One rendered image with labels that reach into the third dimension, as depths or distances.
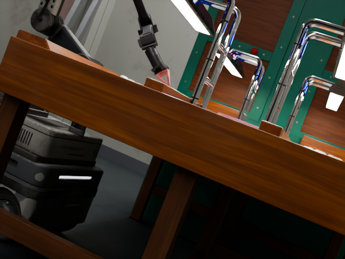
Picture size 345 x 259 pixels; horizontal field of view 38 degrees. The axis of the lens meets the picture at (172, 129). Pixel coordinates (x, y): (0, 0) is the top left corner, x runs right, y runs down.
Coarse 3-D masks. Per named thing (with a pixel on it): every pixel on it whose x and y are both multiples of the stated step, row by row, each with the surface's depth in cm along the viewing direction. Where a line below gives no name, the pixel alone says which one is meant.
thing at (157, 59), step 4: (156, 56) 236; (152, 60) 236; (156, 60) 235; (160, 60) 236; (152, 64) 236; (156, 64) 235; (160, 64) 232; (152, 68) 233; (156, 68) 234; (168, 68) 241; (156, 72) 237
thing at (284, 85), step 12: (312, 24) 149; (324, 24) 148; (300, 36) 149; (312, 36) 164; (324, 36) 162; (300, 48) 150; (288, 60) 150; (300, 60) 165; (288, 72) 150; (288, 84) 164; (276, 96) 150; (276, 108) 151; (264, 120) 151; (276, 120) 165
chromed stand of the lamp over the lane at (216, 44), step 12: (204, 0) 174; (228, 0) 156; (228, 12) 156; (216, 36) 157; (228, 36) 171; (216, 48) 157; (228, 48) 171; (204, 72) 157; (216, 72) 171; (192, 96) 157; (204, 96) 172; (204, 108) 172
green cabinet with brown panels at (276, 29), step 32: (224, 0) 316; (256, 0) 310; (288, 0) 305; (320, 0) 300; (224, 32) 314; (256, 32) 309; (288, 32) 302; (320, 32) 298; (192, 64) 317; (320, 64) 296; (224, 96) 311; (256, 96) 305; (288, 96) 301; (320, 96) 296; (320, 128) 295
